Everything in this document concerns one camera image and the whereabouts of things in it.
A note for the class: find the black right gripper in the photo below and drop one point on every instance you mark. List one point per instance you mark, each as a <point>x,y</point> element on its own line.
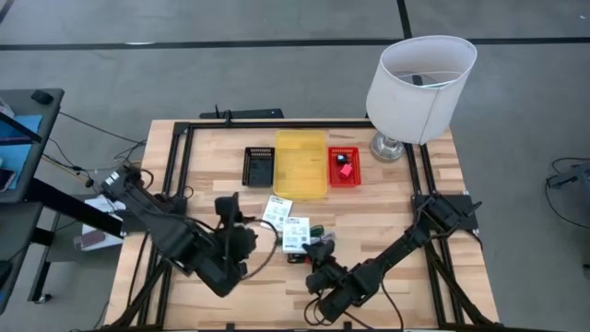
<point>327,279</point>

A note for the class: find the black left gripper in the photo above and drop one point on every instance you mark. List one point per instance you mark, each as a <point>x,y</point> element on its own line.
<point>237,240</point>

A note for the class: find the white cardboard box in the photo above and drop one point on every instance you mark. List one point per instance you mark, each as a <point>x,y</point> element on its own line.
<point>276,212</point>
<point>296,234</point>

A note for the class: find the pink cube wall charger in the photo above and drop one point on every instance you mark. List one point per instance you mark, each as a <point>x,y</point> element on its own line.
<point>346,171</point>

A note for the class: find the black cube charger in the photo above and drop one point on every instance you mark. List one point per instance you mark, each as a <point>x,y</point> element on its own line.
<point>342,159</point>

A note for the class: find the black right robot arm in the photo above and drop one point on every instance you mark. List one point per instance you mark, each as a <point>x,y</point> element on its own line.
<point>392,253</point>

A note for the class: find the yellow translucent plastic bin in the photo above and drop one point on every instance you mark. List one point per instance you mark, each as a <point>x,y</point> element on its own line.
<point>300,163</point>

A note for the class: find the black slotted plastic basket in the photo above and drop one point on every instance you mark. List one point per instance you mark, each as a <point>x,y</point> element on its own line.
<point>258,168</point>

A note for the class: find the red slotted plastic basket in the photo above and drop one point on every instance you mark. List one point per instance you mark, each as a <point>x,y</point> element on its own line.
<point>352,180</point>

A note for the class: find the silver table lamp base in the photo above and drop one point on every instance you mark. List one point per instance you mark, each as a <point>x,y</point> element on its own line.
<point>385,150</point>

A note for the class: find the white papers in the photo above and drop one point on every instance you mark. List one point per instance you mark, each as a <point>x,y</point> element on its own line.
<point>103,205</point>

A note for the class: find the dark red wallet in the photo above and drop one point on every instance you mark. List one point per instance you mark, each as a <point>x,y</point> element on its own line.
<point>90,240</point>

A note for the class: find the white fabric lamp shade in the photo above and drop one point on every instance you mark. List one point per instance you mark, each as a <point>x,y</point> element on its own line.
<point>405,106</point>

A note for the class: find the grey side table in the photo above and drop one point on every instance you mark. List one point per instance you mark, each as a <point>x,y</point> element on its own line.
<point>46,124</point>

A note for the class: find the black computer mouse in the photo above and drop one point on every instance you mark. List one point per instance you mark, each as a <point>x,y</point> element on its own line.
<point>41,97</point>

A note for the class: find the blue folder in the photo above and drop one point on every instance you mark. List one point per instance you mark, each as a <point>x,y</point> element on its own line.
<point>18,147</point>

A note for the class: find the black metal table frame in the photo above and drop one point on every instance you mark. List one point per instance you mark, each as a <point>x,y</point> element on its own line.
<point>299,124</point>

